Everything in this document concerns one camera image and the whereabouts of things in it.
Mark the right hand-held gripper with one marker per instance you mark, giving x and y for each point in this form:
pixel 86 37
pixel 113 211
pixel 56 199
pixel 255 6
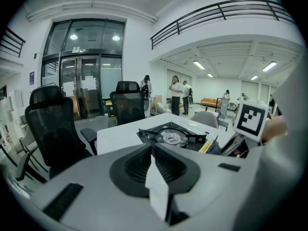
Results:
pixel 251 121

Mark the black white ergonomic chair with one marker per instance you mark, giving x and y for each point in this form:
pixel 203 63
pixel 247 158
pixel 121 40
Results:
pixel 145 102

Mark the white portable gas stove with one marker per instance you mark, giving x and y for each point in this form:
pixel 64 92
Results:
pixel 168 138

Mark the grey shell chair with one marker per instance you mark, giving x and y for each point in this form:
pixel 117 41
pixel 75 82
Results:
pixel 204 119

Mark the black framed glass entrance door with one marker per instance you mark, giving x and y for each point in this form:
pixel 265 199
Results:
pixel 84 64

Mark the wide white roller blind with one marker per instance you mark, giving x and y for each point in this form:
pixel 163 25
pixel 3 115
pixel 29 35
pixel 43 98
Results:
pixel 189 77

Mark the stack of white boxes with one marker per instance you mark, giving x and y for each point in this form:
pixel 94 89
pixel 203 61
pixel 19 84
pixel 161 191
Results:
pixel 12 107

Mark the white foam bag pile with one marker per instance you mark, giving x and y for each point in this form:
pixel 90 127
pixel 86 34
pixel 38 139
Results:
pixel 163 109

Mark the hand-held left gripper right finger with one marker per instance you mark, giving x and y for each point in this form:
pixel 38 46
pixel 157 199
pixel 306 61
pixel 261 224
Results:
pixel 211 184

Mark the blue wall poster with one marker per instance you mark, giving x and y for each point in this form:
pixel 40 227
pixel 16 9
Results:
pixel 32 78

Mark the small round-back chair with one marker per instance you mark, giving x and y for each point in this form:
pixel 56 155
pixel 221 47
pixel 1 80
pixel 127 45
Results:
pixel 232 106

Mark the dark blue cloth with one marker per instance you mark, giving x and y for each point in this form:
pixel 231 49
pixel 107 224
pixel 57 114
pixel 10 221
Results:
pixel 214 150

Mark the white paper sheet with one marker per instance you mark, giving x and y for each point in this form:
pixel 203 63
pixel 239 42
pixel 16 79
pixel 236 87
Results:
pixel 67 89
pixel 89 82

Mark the orange sofa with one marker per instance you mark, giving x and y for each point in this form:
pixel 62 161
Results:
pixel 210 101

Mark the white ceiling pipes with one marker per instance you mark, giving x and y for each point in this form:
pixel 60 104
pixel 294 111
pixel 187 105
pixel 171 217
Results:
pixel 91 11

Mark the blue chair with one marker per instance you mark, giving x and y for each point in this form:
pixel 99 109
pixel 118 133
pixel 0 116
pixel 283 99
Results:
pixel 222 124

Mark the black mesh office chair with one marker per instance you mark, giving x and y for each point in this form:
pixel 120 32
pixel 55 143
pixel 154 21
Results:
pixel 55 124
pixel 127 102

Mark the yellow black bin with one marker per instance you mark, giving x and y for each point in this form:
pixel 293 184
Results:
pixel 108 108

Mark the long black balcony railing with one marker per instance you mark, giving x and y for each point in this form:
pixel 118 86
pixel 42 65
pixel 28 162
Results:
pixel 216 16

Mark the door header sign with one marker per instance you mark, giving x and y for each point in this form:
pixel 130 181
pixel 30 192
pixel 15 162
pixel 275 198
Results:
pixel 80 50

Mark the white standing kiosk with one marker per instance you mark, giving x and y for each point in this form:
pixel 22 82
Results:
pixel 224 108

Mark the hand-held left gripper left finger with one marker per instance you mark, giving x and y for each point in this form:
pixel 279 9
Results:
pixel 91 177

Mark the person's right forearm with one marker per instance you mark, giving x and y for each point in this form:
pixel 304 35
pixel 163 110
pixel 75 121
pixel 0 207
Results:
pixel 274 129

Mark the leaning cardboard panel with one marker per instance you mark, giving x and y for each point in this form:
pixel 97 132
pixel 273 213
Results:
pixel 158 102

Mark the short black balcony railing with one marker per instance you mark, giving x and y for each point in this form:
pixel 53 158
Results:
pixel 12 42

